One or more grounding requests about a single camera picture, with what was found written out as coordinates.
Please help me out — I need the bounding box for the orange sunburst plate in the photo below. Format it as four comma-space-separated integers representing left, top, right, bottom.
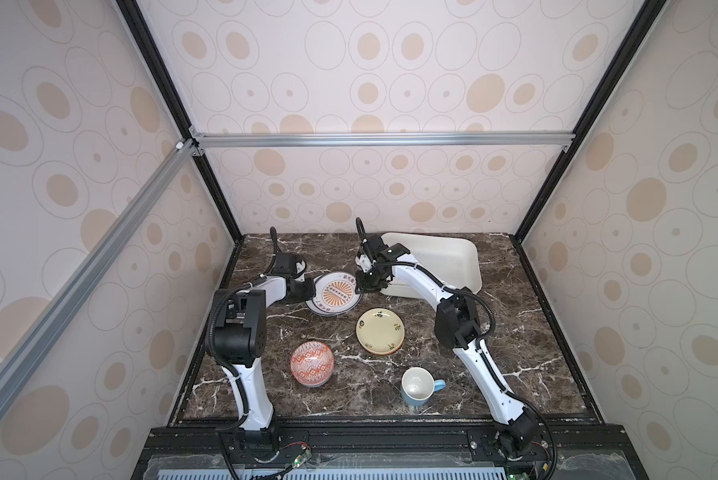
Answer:
305, 271, 362, 317

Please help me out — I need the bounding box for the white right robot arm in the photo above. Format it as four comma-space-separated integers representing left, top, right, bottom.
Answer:
355, 235, 540, 460

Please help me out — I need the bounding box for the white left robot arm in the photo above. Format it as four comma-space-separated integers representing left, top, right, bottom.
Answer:
205, 275, 315, 431

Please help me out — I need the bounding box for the white plastic bin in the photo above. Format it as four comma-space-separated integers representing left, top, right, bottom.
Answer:
381, 232, 482, 293

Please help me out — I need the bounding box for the yellow plate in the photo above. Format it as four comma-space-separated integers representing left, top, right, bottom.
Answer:
356, 308, 405, 356

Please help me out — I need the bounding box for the red patterned bowl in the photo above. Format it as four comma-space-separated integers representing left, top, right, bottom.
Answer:
290, 341, 335, 388

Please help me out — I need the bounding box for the blue mug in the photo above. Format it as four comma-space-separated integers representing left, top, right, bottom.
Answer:
401, 367, 446, 407

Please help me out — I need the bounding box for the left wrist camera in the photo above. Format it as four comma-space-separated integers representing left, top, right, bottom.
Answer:
270, 252, 307, 279

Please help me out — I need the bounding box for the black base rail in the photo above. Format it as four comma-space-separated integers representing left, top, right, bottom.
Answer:
131, 422, 647, 479

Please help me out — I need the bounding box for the silver aluminium rail back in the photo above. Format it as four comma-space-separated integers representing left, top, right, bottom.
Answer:
195, 131, 575, 149

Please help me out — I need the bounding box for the silver aluminium rail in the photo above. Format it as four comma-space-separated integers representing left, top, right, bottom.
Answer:
195, 131, 575, 149
0, 138, 198, 420

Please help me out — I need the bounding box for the black corner frame post left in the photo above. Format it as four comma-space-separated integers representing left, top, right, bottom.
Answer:
116, 0, 244, 244

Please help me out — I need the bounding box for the black corner frame post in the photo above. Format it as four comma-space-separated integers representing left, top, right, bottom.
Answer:
513, 0, 668, 244
116, 0, 244, 244

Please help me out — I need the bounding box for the silver aluminium rail left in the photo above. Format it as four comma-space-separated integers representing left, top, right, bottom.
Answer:
0, 138, 198, 420

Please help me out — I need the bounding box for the black corner frame post right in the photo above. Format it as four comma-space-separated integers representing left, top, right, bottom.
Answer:
513, 0, 668, 244

